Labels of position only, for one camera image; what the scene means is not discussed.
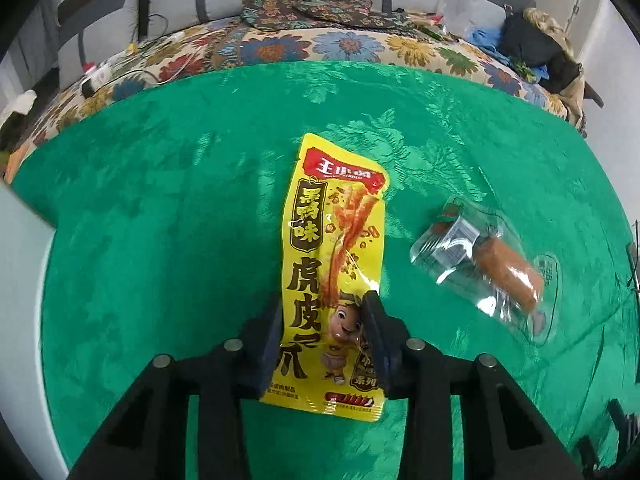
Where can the floral bedsheet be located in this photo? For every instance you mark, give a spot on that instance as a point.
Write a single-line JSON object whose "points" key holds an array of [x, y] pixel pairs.
{"points": [[280, 47]]}

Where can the grey curtain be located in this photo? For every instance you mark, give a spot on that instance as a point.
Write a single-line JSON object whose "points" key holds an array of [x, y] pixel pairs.
{"points": [[35, 60]]}

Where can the white power strip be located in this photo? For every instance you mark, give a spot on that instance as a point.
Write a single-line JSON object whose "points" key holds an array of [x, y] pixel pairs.
{"points": [[97, 77]]}

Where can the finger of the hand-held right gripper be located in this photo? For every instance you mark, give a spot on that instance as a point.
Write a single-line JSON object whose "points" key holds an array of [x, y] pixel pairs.
{"points": [[627, 452]]}

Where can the small green item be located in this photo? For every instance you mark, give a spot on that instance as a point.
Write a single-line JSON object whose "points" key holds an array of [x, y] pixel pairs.
{"points": [[525, 70]]}

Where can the clear plastic bag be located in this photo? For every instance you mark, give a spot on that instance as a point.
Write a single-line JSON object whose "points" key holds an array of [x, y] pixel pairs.
{"points": [[462, 2]]}

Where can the white cloth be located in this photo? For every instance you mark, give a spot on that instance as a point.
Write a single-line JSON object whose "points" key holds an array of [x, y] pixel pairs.
{"points": [[20, 107]]}

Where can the small colourful wrappers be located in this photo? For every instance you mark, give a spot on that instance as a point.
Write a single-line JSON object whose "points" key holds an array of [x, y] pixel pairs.
{"points": [[422, 22]]}

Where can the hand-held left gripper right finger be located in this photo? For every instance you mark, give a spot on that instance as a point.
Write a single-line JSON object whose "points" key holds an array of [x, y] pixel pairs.
{"points": [[382, 355]]}

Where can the beige patterned scarf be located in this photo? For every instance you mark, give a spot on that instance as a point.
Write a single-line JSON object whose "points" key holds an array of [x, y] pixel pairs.
{"points": [[572, 95]]}

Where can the yellow snack packet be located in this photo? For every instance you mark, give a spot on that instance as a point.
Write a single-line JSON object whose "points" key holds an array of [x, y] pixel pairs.
{"points": [[320, 240]]}

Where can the blue cloth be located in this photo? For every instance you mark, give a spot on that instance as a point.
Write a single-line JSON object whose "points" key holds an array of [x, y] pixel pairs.
{"points": [[485, 42]]}

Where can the clear wrapped bread packet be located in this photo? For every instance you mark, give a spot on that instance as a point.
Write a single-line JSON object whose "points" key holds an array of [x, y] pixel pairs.
{"points": [[505, 265]]}

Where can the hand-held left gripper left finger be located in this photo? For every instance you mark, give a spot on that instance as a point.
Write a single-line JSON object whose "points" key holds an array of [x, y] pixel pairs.
{"points": [[265, 350]]}

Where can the black jacket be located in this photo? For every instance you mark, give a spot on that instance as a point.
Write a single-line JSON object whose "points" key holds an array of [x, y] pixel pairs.
{"points": [[530, 40]]}

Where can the white storage box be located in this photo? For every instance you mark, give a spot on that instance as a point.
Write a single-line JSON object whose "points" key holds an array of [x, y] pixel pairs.
{"points": [[25, 310]]}

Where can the green patterned blanket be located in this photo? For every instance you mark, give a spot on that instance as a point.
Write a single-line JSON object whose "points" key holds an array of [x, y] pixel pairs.
{"points": [[175, 210]]}

